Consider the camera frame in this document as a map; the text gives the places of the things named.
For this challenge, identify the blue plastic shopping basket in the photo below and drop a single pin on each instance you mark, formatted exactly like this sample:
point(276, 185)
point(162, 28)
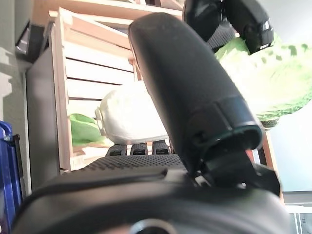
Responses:
point(7, 182)

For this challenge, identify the slatted wooden crate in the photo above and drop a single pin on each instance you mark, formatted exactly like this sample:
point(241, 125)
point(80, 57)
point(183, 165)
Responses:
point(97, 5)
point(92, 70)

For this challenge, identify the green white napa cabbage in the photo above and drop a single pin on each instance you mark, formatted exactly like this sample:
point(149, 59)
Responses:
point(126, 117)
point(83, 129)

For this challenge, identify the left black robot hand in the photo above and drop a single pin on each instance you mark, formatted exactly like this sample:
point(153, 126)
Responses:
point(202, 17)

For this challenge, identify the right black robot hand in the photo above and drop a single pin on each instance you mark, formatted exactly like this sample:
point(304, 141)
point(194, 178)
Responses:
point(170, 207)

